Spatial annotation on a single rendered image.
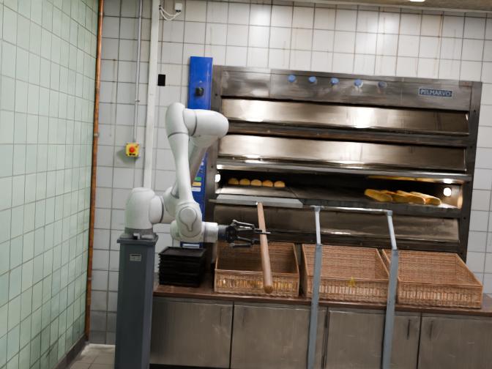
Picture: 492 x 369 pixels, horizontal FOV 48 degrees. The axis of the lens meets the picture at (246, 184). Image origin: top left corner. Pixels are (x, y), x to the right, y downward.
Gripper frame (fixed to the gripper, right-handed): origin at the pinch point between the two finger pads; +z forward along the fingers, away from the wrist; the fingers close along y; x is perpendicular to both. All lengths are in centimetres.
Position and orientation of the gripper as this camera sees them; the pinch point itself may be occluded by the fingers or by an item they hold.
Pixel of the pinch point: (262, 236)
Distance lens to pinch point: 252.1
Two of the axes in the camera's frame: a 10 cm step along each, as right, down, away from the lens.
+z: 10.0, 0.8, 0.0
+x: -0.1, 1.2, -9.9
